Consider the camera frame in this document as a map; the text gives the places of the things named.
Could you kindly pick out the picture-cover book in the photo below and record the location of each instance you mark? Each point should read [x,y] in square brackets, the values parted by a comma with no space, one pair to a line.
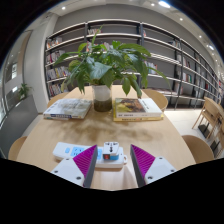
[136,106]

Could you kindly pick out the small white charger block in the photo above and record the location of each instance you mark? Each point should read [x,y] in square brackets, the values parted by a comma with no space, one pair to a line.
[110,148]

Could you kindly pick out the small green floor plant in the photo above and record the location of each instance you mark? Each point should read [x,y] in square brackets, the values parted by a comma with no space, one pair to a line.
[24,90]

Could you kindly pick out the white power strip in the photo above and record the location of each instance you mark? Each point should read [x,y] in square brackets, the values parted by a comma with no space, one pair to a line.
[63,150]

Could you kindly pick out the group of ceiling lights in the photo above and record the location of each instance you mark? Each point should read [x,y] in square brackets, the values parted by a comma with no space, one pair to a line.
[164,4]

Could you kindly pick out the grey shelf unit with books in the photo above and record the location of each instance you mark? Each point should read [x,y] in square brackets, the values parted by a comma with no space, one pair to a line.
[116,28]

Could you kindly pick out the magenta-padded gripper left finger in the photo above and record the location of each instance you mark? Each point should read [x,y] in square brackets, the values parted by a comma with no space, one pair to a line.
[68,170]

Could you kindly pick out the white grey book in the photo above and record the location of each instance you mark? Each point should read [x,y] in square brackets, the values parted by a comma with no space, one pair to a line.
[68,108]

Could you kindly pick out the group of wooden chairs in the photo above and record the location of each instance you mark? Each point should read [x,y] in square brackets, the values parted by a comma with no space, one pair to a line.
[208,116]

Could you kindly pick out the green potted plant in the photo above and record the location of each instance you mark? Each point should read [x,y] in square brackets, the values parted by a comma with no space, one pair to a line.
[100,70]

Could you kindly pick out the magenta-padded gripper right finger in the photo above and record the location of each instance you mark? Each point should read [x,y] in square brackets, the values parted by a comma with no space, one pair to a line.
[158,168]

